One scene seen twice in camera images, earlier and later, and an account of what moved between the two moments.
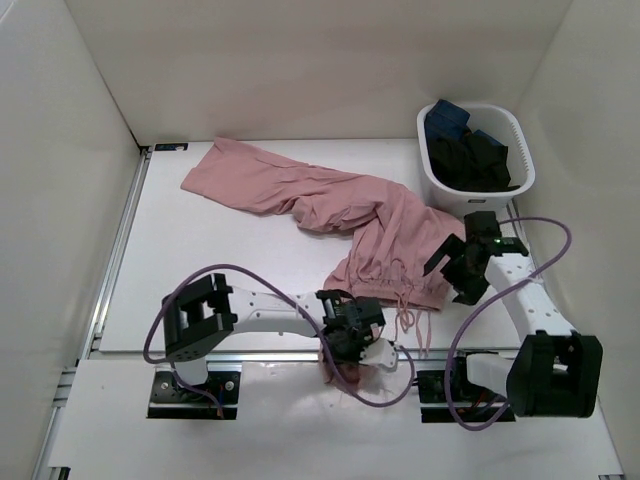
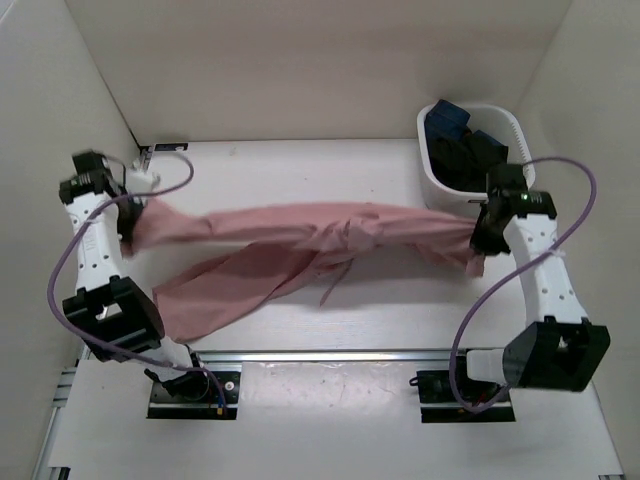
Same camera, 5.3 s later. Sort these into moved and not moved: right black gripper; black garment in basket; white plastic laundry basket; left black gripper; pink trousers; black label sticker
Moved: right black gripper; pink trousers; left black gripper
Not moved: black garment in basket; black label sticker; white plastic laundry basket
